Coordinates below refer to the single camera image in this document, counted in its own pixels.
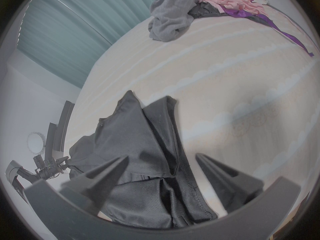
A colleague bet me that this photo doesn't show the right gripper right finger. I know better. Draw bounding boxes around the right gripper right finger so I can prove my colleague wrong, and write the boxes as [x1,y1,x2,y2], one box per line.
[195,153,264,213]

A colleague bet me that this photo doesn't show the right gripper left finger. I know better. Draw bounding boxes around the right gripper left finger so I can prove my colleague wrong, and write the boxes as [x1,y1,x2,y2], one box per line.
[61,155,130,212]

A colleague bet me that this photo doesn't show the black T-shirt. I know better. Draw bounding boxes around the black T-shirt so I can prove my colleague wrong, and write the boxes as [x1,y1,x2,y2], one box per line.
[69,90,218,230]

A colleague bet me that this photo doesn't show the bed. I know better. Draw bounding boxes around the bed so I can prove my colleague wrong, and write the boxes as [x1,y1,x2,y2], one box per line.
[64,0,318,224]

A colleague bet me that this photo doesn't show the pile of clothes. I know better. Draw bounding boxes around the pile of clothes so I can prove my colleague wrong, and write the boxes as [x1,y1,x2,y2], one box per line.
[187,0,315,58]

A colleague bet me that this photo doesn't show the blue-green curtain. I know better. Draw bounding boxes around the blue-green curtain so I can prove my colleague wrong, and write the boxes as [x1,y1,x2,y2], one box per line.
[41,0,198,46]
[16,0,113,90]

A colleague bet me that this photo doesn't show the grey garment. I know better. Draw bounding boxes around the grey garment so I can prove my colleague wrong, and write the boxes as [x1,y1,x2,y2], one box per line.
[148,0,198,43]

